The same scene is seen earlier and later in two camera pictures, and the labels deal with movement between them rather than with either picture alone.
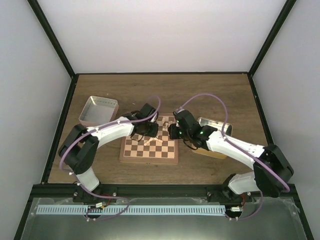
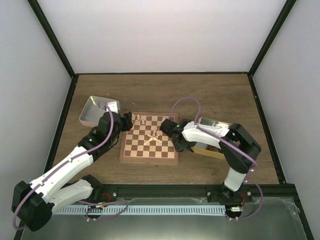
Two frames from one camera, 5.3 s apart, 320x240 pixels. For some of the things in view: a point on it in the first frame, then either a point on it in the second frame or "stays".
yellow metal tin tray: x=205 y=122 stays
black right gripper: x=173 y=135 -> x=178 y=148
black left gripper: x=154 y=132 -> x=128 y=122
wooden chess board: x=159 y=149 stays
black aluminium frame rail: x=160 y=191 stays
